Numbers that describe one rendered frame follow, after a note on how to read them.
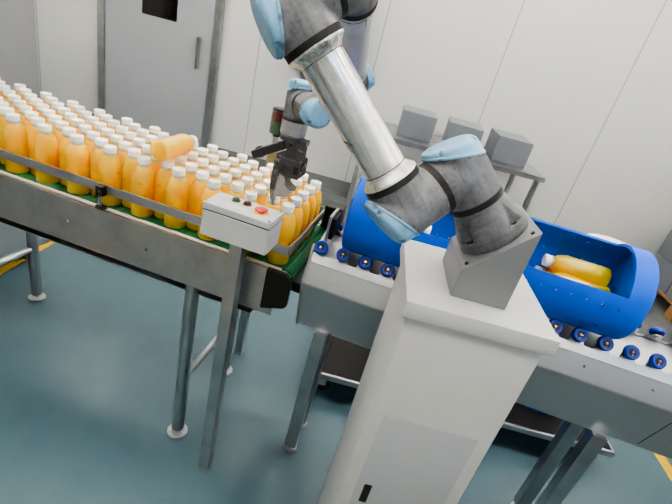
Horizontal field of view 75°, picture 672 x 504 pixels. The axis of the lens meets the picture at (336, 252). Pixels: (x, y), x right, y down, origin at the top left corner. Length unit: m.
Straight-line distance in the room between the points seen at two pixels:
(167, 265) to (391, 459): 0.91
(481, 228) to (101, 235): 1.22
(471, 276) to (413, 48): 3.86
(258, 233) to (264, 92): 3.74
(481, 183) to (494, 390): 0.45
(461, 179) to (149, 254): 1.05
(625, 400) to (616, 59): 3.89
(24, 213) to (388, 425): 1.40
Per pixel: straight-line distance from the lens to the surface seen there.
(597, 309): 1.44
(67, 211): 1.73
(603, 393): 1.62
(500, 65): 4.78
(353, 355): 2.33
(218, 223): 1.25
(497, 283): 0.98
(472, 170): 0.91
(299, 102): 1.21
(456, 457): 1.21
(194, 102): 5.09
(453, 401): 1.08
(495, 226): 0.95
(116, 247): 1.65
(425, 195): 0.87
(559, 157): 5.09
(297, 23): 0.82
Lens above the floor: 1.59
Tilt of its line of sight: 26 degrees down
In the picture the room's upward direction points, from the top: 15 degrees clockwise
